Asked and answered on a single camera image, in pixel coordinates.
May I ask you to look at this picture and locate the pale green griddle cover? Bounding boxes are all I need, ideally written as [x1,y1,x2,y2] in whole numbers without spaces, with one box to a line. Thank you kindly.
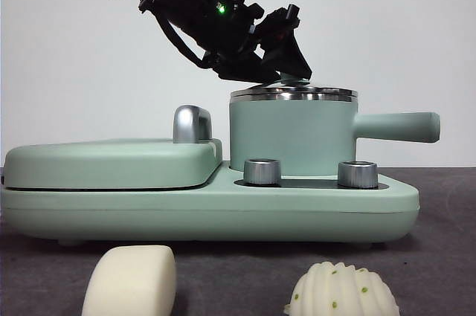
[3,138,224,190]

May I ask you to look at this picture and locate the ridged white bun green dots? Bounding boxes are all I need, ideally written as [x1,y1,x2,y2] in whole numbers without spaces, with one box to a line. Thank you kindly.
[284,261,402,316]

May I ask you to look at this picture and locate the silver control knob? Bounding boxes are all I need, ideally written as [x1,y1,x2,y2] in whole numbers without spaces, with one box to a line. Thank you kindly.
[243,158,283,186]
[337,160,379,188]

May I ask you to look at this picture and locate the pale green pot with handle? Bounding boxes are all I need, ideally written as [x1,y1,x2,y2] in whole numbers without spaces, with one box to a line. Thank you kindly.
[228,98,442,179]

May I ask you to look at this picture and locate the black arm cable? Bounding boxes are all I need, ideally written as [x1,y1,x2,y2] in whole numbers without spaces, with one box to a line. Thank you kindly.
[158,14,213,71]

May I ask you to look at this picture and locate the pale green breakfast machine base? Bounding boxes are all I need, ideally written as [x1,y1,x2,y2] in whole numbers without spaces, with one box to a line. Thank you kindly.
[0,159,421,248]

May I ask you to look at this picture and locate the smooth white steamed bun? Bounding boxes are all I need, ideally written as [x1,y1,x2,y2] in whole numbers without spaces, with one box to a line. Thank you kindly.
[80,245,176,316]

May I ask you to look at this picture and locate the silver griddle cover handle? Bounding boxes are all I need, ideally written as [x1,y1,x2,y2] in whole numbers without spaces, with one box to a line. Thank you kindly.
[173,105,213,144]

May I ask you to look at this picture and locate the glass lid with green knob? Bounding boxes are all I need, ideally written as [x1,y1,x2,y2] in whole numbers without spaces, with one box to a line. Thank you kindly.
[229,72,358,103]

